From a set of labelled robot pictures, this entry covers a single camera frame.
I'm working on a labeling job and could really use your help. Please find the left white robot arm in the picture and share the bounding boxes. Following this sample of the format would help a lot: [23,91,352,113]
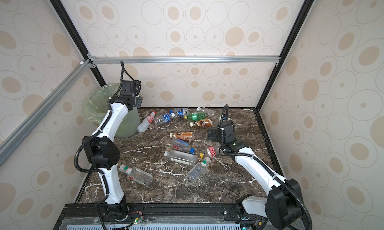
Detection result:
[74,80,143,218]

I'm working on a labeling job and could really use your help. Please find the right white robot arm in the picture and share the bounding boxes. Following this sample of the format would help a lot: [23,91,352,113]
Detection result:
[207,120,313,230]

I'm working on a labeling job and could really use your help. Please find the clear Pepsi bottle blue cap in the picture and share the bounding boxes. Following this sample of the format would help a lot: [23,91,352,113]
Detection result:
[170,108,191,118]

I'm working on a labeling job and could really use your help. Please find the clear crushed bottle blue cap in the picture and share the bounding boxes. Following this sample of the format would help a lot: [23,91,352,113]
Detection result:
[171,138,195,154]

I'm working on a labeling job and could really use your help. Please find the brown Nescafe bottle near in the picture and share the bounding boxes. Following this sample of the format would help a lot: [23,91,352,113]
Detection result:
[170,132,195,141]

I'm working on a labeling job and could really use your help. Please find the clear bottle red label yellow cap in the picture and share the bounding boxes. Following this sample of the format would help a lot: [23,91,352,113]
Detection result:
[199,147,216,159]

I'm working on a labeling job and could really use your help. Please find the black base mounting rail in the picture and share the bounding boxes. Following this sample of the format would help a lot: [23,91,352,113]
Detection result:
[53,202,313,230]

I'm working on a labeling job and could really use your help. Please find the brown nescafe bottle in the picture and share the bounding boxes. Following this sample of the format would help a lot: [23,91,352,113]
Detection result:
[170,132,195,141]
[190,119,213,127]

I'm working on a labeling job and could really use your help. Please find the clear small bottle green-white cap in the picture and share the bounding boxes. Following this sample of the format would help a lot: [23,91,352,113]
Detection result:
[187,157,211,181]

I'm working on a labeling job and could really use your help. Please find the green soda bottle yellow cap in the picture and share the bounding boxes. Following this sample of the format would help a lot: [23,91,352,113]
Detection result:
[184,112,206,122]

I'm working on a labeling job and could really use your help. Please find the diagonal aluminium rail left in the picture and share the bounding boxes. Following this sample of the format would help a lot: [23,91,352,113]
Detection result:
[1,60,91,165]

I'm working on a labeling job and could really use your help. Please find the horizontal aluminium rail back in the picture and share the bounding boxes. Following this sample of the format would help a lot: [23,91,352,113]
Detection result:
[91,56,280,64]

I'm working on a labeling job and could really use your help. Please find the green-lined mesh waste bin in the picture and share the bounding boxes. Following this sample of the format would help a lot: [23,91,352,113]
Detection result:
[84,84,140,139]

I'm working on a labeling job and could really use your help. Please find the clear square bottle white cap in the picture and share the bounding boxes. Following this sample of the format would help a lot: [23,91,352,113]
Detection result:
[164,150,198,166]

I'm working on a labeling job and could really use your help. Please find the clear bottle blue label white cap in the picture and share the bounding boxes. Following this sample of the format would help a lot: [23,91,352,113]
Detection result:
[153,111,175,126]

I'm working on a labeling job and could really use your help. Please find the brown Nescafe bottle far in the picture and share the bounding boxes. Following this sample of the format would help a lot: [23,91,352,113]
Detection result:
[190,119,213,127]

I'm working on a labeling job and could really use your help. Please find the white red-capped milk bottle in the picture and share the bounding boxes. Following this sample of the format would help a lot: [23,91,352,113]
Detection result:
[137,111,156,133]

